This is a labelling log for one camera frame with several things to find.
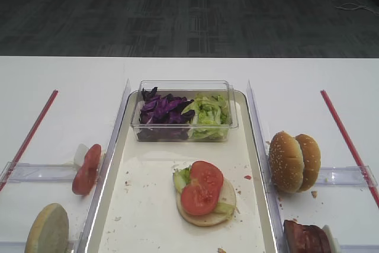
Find sesame bun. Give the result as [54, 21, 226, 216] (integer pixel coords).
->
[269, 131, 304, 193]
[295, 134, 321, 192]

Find dark meat patties stack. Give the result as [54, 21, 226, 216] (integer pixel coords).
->
[284, 220, 332, 253]

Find remaining tomato slice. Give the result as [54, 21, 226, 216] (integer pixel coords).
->
[72, 144, 101, 196]

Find clear plastic salad box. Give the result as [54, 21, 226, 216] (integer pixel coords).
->
[131, 81, 239, 142]

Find white pusher block patty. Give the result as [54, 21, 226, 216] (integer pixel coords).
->
[322, 225, 342, 253]

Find green lettuce pieces in box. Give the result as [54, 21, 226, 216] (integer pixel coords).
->
[182, 93, 230, 141]

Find cream metal tray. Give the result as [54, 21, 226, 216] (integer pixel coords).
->
[88, 92, 275, 252]

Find upright bun slice left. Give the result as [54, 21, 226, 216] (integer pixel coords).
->
[24, 203, 69, 253]

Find left clear acrylic rail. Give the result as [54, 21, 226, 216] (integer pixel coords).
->
[73, 79, 131, 252]

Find left red tape strip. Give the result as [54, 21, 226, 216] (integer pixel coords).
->
[0, 89, 59, 190]

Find right clear acrylic rail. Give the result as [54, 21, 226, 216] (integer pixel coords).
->
[246, 81, 289, 252]

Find clear patty holder rail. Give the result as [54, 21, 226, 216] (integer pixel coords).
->
[337, 245, 379, 253]

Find purple cabbage pieces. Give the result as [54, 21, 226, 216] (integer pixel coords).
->
[137, 87, 195, 141]

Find white cable on floor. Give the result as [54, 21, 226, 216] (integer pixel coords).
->
[331, 0, 379, 15]

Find red tape strip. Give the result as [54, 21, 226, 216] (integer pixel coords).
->
[0, 89, 59, 190]
[320, 90, 378, 206]

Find clear acrylic rail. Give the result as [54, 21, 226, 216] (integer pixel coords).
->
[73, 79, 131, 252]
[246, 81, 289, 252]

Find lettuce leaf on bun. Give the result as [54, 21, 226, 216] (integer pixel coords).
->
[172, 166, 236, 216]

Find right red tape strip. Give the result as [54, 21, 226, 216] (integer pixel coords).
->
[320, 90, 378, 206]

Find clear tomato holder rail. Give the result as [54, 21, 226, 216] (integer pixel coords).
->
[1, 162, 77, 183]

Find clear sesame bun holder rail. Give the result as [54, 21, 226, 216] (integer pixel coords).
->
[315, 166, 378, 187]

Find bottom bun slice on tray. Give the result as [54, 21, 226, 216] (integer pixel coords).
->
[176, 178, 236, 227]

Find white pusher block tomato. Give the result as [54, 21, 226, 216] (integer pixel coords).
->
[73, 143, 89, 168]

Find sesame bun top front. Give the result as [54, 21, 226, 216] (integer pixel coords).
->
[269, 131, 304, 193]

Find sesame bun top rear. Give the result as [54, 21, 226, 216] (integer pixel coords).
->
[295, 134, 321, 192]

